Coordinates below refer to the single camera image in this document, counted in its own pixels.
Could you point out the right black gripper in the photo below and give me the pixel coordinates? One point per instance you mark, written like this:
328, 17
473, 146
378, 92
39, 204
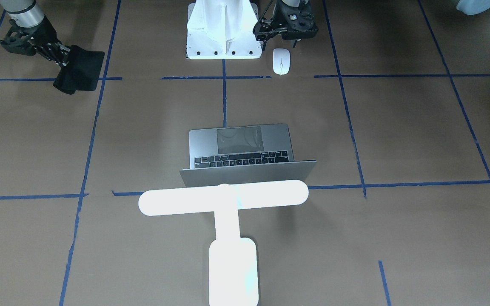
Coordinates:
42, 30

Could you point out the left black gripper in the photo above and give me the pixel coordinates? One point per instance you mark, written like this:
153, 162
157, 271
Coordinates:
265, 30

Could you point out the white computer mouse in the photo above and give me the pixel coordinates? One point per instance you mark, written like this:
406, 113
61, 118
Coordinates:
281, 61

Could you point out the black mouse pad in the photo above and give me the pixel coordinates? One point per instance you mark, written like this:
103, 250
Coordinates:
81, 72

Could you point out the silver laptop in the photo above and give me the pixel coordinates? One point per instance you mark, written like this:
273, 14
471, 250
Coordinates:
237, 155

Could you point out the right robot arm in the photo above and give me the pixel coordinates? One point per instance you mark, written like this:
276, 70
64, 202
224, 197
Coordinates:
26, 13

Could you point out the white desk lamp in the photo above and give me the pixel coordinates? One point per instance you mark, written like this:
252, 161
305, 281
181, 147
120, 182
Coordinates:
233, 272

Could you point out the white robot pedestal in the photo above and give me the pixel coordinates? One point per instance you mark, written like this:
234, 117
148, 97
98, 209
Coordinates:
222, 29

